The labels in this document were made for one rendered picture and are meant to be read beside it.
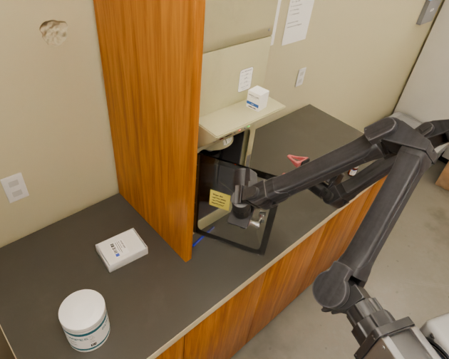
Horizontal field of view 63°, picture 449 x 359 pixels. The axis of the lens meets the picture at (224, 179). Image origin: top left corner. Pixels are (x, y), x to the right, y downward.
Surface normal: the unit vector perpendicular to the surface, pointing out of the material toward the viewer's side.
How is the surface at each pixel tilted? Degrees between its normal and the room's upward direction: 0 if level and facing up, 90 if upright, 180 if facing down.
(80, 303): 0
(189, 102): 90
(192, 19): 90
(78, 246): 0
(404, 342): 0
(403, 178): 47
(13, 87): 90
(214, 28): 90
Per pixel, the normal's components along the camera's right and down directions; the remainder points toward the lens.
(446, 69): -0.73, 0.40
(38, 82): 0.67, 0.54
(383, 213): -0.61, -0.36
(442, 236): 0.09, -0.75
